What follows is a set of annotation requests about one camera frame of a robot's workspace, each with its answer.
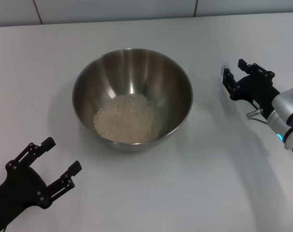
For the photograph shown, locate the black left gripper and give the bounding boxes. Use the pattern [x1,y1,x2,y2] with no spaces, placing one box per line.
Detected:
[0,137,83,230]

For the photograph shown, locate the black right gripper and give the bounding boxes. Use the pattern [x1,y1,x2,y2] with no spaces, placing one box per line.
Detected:
[222,58,282,119]

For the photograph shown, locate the white rice grains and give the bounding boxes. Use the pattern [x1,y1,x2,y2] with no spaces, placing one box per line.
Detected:
[92,94,161,144]

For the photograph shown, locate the stainless steel mixing bowl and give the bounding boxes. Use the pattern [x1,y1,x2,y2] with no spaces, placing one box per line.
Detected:
[72,47,194,153]

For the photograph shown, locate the white backdrop board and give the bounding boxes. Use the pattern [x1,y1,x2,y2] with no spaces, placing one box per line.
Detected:
[194,0,293,18]
[0,0,44,28]
[33,0,198,25]

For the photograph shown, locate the silver connector plug with cable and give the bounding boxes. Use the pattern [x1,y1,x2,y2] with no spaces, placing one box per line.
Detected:
[247,109,268,123]

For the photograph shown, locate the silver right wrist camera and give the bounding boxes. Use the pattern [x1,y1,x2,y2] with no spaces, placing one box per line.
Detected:
[271,87,293,116]

